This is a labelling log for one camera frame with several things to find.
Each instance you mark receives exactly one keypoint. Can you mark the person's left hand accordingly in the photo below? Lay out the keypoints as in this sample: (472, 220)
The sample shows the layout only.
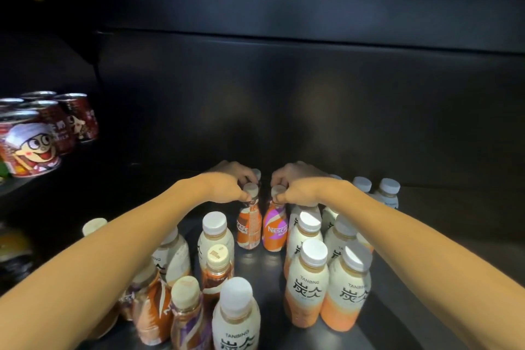
(225, 187)

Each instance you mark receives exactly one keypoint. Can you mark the person's right hand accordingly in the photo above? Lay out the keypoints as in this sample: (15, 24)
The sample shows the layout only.
(316, 189)

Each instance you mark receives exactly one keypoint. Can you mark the black shelf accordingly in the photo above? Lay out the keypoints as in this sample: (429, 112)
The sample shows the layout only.
(369, 95)

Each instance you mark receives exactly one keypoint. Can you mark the person's left forearm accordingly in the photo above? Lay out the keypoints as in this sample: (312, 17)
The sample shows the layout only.
(82, 280)

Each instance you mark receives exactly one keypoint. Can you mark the person's right forearm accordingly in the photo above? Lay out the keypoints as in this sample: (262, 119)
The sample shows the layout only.
(443, 263)

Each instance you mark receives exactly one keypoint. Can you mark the group of cartoon drink cans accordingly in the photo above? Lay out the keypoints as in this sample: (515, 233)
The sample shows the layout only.
(33, 148)

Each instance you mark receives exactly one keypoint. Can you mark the black metal drinks rack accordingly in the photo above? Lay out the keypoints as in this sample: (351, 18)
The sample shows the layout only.
(24, 189)

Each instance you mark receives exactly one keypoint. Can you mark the row of yellow dark label bottles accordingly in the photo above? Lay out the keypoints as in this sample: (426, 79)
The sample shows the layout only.
(14, 247)

